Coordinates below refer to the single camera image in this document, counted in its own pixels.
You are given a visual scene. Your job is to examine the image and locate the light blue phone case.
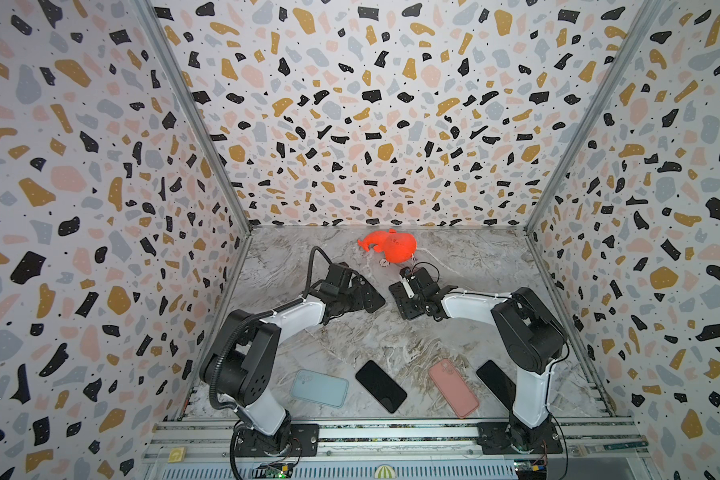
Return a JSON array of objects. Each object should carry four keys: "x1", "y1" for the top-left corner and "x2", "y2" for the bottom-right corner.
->
[{"x1": 290, "y1": 369, "x2": 349, "y2": 408}]

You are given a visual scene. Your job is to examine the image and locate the pink phone case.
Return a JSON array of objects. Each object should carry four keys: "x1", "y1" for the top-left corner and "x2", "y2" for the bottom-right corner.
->
[{"x1": 428, "y1": 359, "x2": 479, "y2": 419}]

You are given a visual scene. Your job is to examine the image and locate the black smartphone right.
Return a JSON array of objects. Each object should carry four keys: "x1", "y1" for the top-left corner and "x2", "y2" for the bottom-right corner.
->
[{"x1": 476, "y1": 360, "x2": 516, "y2": 411}]

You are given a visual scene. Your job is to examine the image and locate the black phone case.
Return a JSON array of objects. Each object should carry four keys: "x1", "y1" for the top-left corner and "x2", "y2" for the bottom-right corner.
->
[{"x1": 353, "y1": 275, "x2": 386, "y2": 313}]

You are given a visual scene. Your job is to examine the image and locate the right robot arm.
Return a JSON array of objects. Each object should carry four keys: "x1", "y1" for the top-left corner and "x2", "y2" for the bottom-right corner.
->
[{"x1": 389, "y1": 268, "x2": 567, "y2": 452}]

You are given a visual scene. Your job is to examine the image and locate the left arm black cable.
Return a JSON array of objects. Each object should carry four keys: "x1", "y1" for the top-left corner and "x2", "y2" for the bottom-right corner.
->
[{"x1": 208, "y1": 245, "x2": 337, "y2": 415}]

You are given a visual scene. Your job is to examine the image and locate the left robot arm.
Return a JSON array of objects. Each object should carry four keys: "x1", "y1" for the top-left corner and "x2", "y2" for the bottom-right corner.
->
[{"x1": 199, "y1": 263, "x2": 385, "y2": 453}]

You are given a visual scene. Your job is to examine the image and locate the red plush whale toy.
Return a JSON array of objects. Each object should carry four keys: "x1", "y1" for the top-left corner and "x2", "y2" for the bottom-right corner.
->
[{"x1": 357, "y1": 229, "x2": 417, "y2": 264}]

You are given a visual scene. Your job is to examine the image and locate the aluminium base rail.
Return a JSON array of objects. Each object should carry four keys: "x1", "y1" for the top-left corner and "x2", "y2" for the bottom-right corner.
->
[{"x1": 138, "y1": 417, "x2": 661, "y2": 479}]

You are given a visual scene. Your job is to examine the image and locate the black smartphone centre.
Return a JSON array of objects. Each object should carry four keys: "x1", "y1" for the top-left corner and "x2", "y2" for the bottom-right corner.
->
[{"x1": 355, "y1": 360, "x2": 407, "y2": 414}]

